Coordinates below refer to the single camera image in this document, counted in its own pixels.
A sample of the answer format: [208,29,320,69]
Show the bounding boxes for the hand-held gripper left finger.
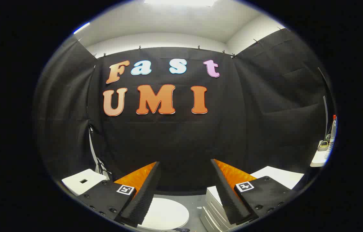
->
[77,161,162,228]

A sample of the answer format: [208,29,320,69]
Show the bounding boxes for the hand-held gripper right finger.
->
[210,159,298,226]

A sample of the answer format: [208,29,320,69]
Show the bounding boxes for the black metal stand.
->
[88,124,113,181]

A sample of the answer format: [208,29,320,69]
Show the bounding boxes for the white drawer cabinet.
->
[200,166,305,232]

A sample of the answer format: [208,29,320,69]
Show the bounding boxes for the black backdrop cloth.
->
[33,28,330,197]

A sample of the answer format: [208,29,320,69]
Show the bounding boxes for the white box with square hole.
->
[61,169,108,196]

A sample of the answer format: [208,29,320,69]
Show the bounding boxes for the white side shelf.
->
[310,149,330,167]

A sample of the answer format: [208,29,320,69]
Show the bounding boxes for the clear bottle with red cap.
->
[328,114,338,160]

